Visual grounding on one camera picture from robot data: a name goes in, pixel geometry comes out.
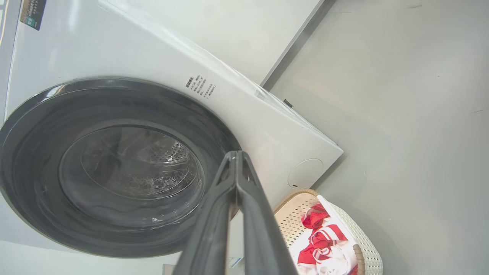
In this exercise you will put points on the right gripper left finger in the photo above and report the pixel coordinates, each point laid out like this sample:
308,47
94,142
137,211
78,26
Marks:
208,233

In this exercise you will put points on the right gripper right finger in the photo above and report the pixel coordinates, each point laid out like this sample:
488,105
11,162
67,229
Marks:
263,240

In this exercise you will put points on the cream perforated laundry basket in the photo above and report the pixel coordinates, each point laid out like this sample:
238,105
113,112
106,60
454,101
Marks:
292,217

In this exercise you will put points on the red and white garment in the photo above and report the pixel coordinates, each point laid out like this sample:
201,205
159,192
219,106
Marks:
324,238

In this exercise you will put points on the blue energy label sticker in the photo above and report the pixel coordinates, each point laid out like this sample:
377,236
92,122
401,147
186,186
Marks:
235,262

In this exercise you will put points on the round white filter cover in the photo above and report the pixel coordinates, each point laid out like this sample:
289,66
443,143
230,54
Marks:
305,173

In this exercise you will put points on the white front-load washing machine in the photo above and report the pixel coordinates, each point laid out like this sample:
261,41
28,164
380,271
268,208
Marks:
248,126

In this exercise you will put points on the black round washing machine door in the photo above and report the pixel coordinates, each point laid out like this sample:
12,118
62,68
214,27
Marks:
38,152

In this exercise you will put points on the dark rectangular sticker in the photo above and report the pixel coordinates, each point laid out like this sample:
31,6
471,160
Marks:
33,13

